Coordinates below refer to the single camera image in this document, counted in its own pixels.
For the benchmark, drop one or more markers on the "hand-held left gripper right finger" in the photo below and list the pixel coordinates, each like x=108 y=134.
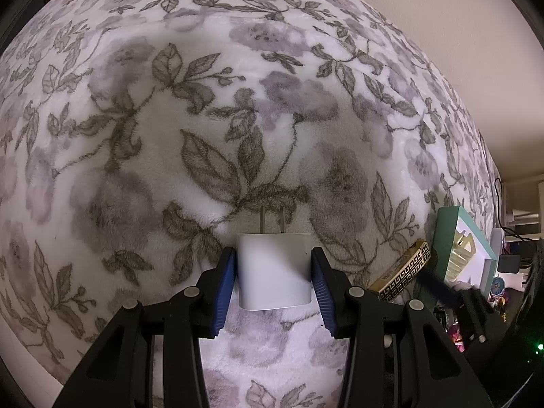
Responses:
x=325 y=289

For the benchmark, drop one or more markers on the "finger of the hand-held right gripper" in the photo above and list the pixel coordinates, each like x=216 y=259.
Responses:
x=474 y=314
x=440 y=287

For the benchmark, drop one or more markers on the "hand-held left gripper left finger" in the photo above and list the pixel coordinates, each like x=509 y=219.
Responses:
x=223 y=289

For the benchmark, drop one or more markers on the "cream plastic clip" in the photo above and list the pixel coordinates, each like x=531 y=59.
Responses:
x=461 y=255

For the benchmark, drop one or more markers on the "gold patterned lighter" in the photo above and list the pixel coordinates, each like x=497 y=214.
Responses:
x=399 y=274

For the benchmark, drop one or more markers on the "white wall charger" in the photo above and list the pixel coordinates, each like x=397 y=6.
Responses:
x=274 y=272

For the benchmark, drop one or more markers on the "teal white box lid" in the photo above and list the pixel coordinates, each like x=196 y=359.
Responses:
x=446 y=229

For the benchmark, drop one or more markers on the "colourful round tin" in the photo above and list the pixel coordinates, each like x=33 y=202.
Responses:
x=497 y=287

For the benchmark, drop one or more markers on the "black power adapter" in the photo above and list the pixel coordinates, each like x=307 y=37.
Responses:
x=508 y=263

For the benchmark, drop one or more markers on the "white power strip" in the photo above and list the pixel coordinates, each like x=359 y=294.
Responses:
x=496 y=244

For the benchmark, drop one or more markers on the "white furniture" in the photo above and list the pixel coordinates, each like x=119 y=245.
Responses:
x=527 y=216

